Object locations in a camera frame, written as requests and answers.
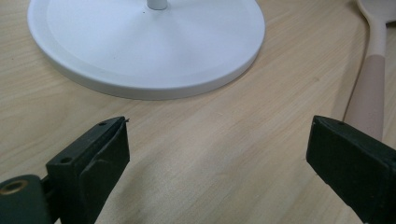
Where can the white round lamp base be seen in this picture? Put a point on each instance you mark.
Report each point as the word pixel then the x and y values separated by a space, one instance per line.
pixel 146 49

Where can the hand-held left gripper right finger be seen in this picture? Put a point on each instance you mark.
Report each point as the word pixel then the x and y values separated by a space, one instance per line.
pixel 355 161

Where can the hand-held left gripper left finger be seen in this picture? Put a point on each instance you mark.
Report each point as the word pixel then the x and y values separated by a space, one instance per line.
pixel 93 161

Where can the white and beige spoon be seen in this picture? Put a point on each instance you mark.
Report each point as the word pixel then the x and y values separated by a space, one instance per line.
pixel 369 90

